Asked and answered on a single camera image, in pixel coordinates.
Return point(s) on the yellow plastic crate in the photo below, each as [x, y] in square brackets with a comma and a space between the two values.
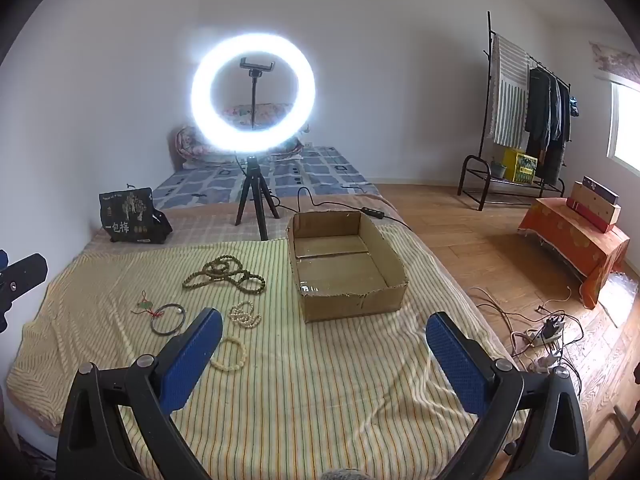
[520, 165]

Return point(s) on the window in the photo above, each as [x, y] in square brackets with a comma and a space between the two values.
[627, 130]

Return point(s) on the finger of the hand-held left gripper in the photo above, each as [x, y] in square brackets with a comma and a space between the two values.
[25, 272]

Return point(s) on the red long box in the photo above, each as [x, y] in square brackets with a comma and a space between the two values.
[587, 216]

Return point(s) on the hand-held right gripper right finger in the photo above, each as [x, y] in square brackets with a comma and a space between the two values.
[455, 360]

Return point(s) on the tan cardboard long box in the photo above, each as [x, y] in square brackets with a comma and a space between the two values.
[592, 205]

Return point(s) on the striped hanging towel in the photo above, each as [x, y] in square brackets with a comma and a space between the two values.
[510, 100]

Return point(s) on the black phone holder gooseneck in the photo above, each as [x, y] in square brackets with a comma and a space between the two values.
[255, 95]

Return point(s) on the black mini tripod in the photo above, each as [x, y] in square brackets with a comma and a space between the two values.
[252, 180]

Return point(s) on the folded floral quilt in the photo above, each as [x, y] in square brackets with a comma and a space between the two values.
[187, 145]

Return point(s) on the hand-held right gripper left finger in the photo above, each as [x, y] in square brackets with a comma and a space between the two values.
[192, 360]

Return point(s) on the dark purple long box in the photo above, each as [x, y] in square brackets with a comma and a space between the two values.
[600, 190]

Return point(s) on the floral curtain valance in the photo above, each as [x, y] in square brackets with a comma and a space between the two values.
[615, 62]

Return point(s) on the black metal clothes rack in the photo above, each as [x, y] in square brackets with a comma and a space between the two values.
[475, 156]

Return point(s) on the dark hanging clothes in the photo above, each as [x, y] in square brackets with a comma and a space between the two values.
[545, 120]

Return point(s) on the dark thin bangle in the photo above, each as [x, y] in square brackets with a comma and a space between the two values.
[152, 321]

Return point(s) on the orange cloth covered table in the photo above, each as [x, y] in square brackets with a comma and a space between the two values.
[565, 235]

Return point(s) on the blue patterned bed sheet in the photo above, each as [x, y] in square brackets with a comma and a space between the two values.
[320, 175]

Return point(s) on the white power strip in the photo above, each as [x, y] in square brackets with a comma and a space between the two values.
[547, 332]

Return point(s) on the black printed bag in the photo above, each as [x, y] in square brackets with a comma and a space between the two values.
[125, 220]

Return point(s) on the yellow striped blanket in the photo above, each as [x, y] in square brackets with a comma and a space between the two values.
[300, 385]

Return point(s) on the beige plaid cloth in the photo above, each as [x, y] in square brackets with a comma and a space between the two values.
[200, 230]

